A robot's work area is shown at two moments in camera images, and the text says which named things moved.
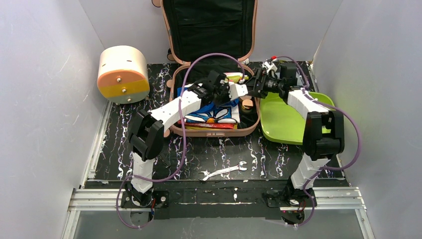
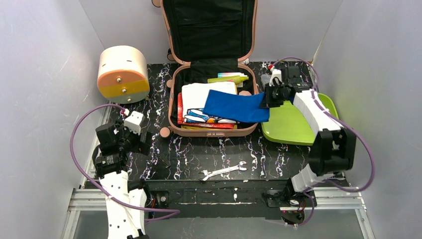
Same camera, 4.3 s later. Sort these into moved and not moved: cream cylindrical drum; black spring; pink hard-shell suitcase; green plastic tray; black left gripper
Moved: black left gripper
Not moved: black spring; cream cylindrical drum; pink hard-shell suitcase; green plastic tray
